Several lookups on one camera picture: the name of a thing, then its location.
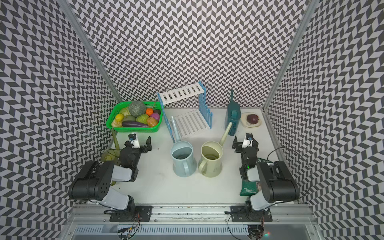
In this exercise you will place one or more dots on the olive green watering can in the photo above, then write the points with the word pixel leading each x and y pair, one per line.
pixel 110 154

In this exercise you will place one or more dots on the cream small plate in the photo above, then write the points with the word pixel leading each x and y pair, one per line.
pixel 244 121

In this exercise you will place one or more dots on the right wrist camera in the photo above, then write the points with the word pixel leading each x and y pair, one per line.
pixel 248 141

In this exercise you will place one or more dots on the dark teal watering can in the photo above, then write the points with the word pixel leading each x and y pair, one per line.
pixel 233 115

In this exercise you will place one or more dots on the brown potato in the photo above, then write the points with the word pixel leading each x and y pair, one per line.
pixel 152 122

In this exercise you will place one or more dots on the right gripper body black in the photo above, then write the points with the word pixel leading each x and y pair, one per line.
pixel 239 149

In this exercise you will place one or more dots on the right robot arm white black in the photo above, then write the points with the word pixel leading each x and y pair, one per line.
pixel 274 182

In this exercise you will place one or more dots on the orange mini pumpkin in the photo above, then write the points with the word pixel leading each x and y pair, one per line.
pixel 149 111

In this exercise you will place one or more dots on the aluminium front rail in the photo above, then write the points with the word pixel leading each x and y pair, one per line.
pixel 220 213

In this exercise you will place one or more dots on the light green cabbage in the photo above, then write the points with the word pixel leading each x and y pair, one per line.
pixel 142 119

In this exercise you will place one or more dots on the cream watering can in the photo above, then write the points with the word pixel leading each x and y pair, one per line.
pixel 210 164

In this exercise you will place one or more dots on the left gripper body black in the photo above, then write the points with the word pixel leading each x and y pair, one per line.
pixel 138 152

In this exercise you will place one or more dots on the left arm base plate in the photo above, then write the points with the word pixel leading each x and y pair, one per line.
pixel 140 213

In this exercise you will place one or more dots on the dark red onion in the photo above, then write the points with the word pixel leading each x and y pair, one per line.
pixel 252 119

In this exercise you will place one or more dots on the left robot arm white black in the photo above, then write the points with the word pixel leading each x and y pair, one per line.
pixel 93 183

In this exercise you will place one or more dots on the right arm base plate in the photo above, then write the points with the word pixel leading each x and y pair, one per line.
pixel 242 214

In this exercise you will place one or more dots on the purple eggplant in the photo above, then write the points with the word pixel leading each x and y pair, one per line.
pixel 134 124

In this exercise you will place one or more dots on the green plastic basket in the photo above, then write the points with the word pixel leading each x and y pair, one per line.
pixel 134 129

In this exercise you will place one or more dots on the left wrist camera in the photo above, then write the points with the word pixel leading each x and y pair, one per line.
pixel 133 141

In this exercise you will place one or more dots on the yellow lemon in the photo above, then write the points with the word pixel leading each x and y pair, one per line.
pixel 119 117

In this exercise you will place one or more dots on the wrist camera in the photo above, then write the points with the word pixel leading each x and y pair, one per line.
pixel 133 141
pixel 248 141

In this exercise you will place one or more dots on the light blue watering can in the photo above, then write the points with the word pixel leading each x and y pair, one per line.
pixel 182 153

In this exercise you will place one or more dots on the green crisps bag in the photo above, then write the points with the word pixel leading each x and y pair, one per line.
pixel 250 187

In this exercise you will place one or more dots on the green netted melon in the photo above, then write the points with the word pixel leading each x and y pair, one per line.
pixel 137 108

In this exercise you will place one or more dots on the magenta round vegetable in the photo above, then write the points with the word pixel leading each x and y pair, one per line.
pixel 156 116

